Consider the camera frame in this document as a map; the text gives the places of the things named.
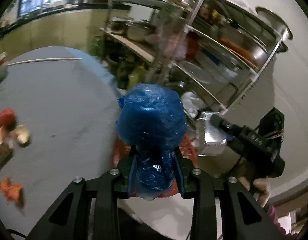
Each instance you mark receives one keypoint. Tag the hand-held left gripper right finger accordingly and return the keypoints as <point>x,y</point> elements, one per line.
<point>180,180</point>

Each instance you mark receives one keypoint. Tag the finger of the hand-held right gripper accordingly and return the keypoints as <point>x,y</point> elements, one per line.
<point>237,147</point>
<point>223,124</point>

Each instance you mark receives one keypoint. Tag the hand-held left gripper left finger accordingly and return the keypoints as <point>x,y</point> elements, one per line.
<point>132,177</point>

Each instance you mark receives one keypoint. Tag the silver foil packet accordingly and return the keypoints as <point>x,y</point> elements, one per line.
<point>213,140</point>

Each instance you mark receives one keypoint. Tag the red plastic basket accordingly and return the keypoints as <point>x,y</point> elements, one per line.
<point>188,148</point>

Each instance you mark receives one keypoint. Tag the blue plastic bag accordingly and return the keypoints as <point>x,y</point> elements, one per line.
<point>151,115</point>

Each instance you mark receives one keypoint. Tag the red snack packet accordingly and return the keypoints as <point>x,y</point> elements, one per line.
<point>6,119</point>

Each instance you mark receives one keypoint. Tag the person's right forearm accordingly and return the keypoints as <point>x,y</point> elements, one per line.
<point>278,220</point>

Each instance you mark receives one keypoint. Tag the person's right hand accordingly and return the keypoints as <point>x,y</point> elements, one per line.
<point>258,188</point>

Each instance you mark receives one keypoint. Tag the white plastic bag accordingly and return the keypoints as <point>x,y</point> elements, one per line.
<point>192,103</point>

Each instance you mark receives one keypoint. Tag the metal kitchen rack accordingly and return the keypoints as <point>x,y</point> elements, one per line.
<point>218,62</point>

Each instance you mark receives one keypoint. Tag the green bottle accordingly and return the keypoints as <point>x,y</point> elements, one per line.
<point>136,77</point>

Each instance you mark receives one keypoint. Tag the large steel pot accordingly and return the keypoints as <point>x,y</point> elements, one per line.
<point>273,27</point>

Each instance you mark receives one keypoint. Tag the tan fruit peel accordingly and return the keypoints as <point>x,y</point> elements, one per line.
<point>23,135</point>

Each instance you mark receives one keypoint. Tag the orange peel piece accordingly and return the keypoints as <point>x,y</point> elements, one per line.
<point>11,190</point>

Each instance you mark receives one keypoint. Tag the steel cooking pot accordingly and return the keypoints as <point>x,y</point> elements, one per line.
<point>139,31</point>

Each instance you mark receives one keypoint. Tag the wooden block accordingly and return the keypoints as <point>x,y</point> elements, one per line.
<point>1,143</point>

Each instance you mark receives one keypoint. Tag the yellow kitchen cabinet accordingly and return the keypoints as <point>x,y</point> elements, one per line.
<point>56,27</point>

